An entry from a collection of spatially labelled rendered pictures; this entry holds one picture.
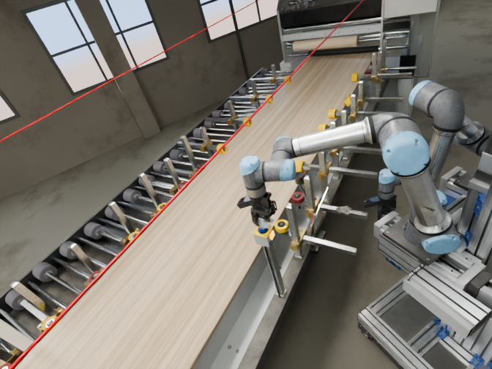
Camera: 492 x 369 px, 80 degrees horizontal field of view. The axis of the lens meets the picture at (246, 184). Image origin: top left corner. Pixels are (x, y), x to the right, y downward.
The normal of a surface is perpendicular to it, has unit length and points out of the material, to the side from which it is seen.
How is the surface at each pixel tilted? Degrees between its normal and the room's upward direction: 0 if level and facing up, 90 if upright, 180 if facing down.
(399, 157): 83
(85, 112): 90
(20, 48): 90
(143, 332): 0
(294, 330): 0
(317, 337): 0
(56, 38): 90
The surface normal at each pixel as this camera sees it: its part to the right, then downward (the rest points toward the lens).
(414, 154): -0.26, 0.55
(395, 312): -0.23, -0.76
